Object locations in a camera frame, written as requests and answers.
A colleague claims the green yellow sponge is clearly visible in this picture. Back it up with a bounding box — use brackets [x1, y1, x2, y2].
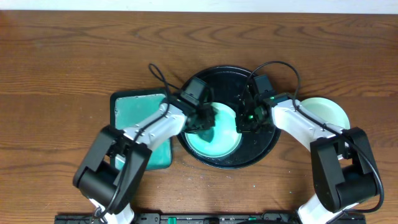
[197, 128, 215, 142]

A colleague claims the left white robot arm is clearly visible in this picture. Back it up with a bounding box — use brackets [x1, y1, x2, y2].
[73, 98, 216, 223]

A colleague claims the green rectangular water tray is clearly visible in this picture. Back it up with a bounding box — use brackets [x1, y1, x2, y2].
[110, 88, 172, 170]

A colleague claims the round black tray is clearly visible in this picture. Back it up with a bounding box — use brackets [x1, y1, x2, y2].
[177, 66, 281, 169]

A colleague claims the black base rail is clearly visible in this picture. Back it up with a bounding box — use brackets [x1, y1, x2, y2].
[54, 212, 366, 224]

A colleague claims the right black cable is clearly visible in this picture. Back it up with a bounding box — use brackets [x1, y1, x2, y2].
[241, 60, 385, 213]

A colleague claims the left black cable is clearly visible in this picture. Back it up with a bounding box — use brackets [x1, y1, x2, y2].
[91, 63, 184, 220]

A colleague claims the mint green plate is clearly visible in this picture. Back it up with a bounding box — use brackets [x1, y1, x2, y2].
[301, 97, 351, 129]
[185, 103, 242, 158]

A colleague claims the mint green plate top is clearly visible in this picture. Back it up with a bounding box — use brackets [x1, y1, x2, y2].
[185, 103, 242, 158]

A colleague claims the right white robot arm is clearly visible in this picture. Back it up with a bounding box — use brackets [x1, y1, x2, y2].
[236, 90, 384, 223]

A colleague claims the black cable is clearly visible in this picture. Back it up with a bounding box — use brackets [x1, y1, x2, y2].
[241, 60, 385, 213]
[91, 63, 184, 220]

